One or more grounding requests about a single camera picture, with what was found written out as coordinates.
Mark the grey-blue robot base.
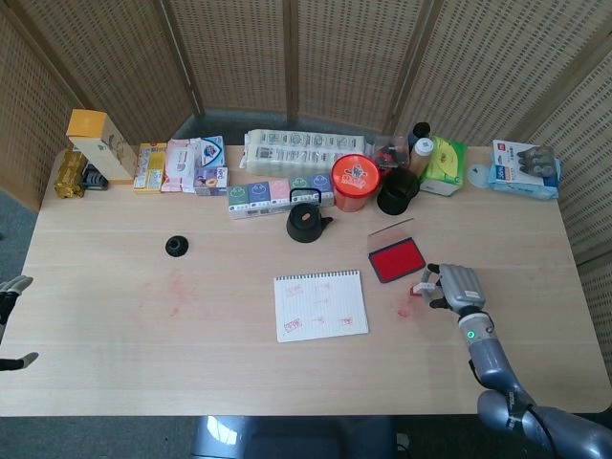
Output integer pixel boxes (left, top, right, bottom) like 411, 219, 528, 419
190, 414, 398, 459

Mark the red ink pad clear lid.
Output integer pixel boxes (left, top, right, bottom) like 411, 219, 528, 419
366, 217, 426, 284

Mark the white and blue small box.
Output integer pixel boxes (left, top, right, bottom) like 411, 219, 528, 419
195, 135, 226, 169

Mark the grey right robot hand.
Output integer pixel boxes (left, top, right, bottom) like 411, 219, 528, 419
419, 262, 488, 317

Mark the pale blue round disc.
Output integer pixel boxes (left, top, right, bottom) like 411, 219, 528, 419
467, 162, 493, 190

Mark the purple box with peach print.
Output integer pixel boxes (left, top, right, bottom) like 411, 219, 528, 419
193, 165, 230, 197

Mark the large white paper roll pack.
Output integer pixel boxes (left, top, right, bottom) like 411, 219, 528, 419
240, 128, 374, 177

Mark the white spiral notepad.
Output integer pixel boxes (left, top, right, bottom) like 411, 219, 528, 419
273, 270, 370, 344

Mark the dark bottle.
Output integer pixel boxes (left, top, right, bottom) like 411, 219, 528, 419
408, 121, 433, 149

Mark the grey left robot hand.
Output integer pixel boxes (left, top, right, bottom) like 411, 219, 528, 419
0, 274, 39, 373

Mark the multicolour pocket tissue multipack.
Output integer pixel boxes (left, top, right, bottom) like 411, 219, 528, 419
227, 172, 336, 221

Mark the gold foil box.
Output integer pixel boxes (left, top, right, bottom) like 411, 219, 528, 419
53, 148, 90, 199

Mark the black teapot with handle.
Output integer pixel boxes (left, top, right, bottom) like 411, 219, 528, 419
285, 187, 335, 244

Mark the orange tub with lid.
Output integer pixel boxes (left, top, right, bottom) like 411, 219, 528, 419
330, 153, 383, 212

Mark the yellow printed snack box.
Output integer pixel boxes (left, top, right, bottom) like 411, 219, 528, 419
132, 142, 168, 195

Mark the tall cream box orange end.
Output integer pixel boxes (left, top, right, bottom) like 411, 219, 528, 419
65, 108, 140, 186

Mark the brown bottle with white cap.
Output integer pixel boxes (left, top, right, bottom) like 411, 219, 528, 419
409, 137, 434, 176

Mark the blue tissue package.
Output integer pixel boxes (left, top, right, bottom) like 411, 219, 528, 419
486, 139, 563, 201

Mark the clear plastic container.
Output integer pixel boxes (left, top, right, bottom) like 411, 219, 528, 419
370, 135, 412, 171

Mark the pink wet wipes pack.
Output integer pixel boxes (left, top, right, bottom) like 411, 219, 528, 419
160, 138, 202, 194

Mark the small black round plastic part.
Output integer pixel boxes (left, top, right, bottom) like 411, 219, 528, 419
164, 234, 190, 258

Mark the black mesh pen cup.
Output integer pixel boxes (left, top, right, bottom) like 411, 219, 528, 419
376, 167, 422, 215

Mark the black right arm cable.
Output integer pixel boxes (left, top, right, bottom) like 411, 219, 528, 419
467, 358, 558, 459

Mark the green tissue box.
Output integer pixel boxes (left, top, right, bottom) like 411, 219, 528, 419
419, 136, 469, 197

